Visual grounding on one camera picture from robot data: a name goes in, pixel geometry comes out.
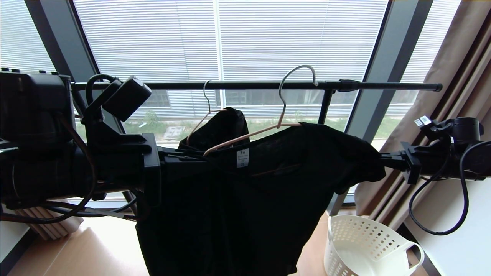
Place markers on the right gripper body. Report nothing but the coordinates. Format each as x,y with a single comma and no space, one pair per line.
425,161

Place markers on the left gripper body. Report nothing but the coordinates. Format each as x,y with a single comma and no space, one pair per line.
126,165

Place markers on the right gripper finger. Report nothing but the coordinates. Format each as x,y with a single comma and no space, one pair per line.
391,155
393,165

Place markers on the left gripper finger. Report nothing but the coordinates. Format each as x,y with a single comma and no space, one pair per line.
180,153

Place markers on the black knitted garment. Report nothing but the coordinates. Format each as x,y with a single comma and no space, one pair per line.
222,126

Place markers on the pink clothes hanger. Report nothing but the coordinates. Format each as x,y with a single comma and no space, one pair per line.
284,99
207,99

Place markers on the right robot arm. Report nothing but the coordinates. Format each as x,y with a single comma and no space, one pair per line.
475,153

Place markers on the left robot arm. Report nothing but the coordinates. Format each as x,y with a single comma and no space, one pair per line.
34,134

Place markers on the black clothes rack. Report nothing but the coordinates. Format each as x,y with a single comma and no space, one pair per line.
383,85

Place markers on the white laundry basket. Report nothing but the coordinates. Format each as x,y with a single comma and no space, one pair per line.
364,245

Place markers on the beige curtain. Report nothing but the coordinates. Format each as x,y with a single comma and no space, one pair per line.
50,224
452,57

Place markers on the window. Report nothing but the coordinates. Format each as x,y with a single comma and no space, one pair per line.
268,38

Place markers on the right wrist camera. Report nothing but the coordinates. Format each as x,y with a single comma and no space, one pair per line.
427,124

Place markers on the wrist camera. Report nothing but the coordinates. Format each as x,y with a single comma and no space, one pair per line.
119,97
427,124

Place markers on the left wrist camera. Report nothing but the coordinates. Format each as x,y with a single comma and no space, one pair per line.
119,97

